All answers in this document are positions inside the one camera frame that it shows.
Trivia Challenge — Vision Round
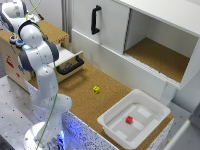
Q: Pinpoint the yellow block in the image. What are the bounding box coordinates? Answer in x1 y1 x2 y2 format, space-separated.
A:
92 85 101 95

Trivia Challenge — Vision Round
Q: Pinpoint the white cabinet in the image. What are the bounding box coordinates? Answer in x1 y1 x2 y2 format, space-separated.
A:
69 0 200 108

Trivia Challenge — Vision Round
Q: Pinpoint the wooden drawer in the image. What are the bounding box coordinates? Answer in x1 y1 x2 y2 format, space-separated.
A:
49 47 85 84

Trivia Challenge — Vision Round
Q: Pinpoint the white plastic box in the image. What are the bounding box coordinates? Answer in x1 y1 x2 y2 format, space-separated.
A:
96 88 172 150

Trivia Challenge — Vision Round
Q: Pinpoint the white sliding door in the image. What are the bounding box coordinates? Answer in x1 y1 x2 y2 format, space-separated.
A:
72 0 131 56

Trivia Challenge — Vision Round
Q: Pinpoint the pink block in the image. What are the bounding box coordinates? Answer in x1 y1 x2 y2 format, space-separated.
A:
125 115 135 125

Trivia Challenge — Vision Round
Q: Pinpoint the green button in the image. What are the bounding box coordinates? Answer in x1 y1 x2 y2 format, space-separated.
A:
21 43 32 51

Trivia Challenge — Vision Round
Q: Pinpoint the blue button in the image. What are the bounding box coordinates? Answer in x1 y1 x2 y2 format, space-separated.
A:
15 39 25 47

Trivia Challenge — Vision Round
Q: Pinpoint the wooden drawer box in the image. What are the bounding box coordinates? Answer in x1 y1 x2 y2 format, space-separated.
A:
0 19 71 93

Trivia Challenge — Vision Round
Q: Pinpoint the red button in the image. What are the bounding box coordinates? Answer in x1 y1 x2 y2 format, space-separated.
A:
9 35 18 44

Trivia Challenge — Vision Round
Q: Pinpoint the black drawer handle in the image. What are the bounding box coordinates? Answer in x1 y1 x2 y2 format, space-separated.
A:
55 55 85 76

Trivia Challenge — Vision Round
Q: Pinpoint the black door handle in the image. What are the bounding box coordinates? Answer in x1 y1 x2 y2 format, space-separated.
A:
90 4 103 36

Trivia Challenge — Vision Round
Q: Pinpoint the green cable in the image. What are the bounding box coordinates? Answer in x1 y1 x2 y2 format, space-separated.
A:
25 0 60 150

